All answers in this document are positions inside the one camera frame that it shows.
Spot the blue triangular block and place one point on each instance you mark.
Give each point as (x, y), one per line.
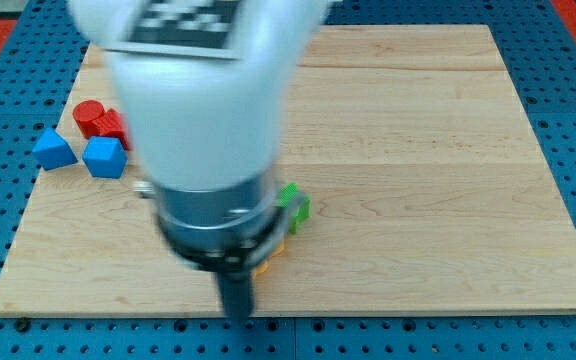
(52, 151)

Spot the light wooden board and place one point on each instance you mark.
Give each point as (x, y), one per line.
(430, 196)

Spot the blue hexagonal block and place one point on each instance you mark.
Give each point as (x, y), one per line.
(104, 157)

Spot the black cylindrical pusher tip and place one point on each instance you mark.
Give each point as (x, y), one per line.
(236, 292)

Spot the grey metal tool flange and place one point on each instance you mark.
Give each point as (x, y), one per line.
(227, 228)

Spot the red ridged block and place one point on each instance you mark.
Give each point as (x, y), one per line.
(111, 125)

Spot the red cylinder block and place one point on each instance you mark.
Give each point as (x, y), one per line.
(85, 114)

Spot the green block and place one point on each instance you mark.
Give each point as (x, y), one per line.
(297, 203)

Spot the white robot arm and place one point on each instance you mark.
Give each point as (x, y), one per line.
(201, 86)

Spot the yellow block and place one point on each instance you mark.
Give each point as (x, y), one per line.
(264, 266)

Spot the black white fiducial tag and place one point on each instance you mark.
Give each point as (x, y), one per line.
(186, 28)

